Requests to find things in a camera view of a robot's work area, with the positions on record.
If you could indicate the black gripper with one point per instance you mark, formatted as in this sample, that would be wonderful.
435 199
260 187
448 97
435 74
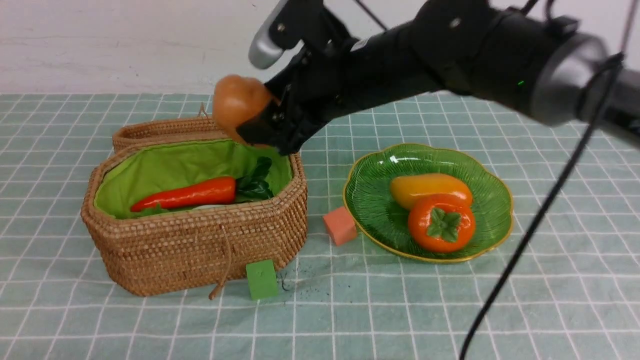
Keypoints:
348 76

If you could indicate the brown potato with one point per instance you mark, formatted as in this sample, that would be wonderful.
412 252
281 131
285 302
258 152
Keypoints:
236 100

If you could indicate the red carrot with leaves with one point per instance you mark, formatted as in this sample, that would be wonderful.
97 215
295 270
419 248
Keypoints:
225 190

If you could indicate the orange yellow mango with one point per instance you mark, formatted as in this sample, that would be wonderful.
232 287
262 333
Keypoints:
407 190

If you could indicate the orange persimmon green calyx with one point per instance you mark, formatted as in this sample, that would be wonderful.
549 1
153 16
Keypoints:
441 223

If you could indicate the white radish with leaves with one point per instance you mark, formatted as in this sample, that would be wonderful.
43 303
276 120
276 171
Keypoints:
159 210

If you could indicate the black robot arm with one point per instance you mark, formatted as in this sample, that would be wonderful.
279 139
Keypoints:
548 71

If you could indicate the woven wicker basket lid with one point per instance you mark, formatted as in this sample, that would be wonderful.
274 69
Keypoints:
201 127

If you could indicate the orange foam cube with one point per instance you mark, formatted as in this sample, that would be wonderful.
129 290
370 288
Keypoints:
340 226

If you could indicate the green glass leaf plate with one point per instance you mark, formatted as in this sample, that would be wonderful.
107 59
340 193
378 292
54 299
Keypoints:
367 197

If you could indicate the green foam cube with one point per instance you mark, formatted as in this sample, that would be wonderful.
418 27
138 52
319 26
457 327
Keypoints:
262 280

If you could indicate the woven wicker basket green lining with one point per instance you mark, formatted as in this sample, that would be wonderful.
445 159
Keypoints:
186 249

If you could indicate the green checked tablecloth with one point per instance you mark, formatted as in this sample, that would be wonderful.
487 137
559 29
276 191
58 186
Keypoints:
573 296

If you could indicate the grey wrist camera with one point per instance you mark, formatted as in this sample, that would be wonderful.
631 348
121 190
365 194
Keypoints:
290 22

